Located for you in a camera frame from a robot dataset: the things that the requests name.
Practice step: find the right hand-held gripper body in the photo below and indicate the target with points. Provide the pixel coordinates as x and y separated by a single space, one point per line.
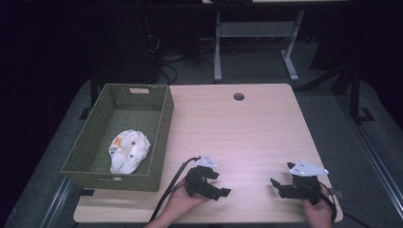
304 186

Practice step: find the person's left hand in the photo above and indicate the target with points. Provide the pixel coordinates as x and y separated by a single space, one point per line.
182 201

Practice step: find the dark computer tower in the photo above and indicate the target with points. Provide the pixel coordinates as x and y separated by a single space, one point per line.
126 53

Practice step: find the person's right hand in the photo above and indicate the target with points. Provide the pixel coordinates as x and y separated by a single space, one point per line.
316 213

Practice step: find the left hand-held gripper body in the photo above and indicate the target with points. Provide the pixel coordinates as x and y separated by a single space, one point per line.
198 183

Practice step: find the grey metal desk frame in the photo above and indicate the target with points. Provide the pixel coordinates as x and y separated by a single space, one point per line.
253 30

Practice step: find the black metal stand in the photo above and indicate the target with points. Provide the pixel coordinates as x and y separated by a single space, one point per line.
356 95

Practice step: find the green woven basket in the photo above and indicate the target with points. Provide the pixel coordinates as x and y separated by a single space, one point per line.
95 148

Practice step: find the white printed cloth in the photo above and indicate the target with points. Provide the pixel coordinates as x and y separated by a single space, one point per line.
128 152

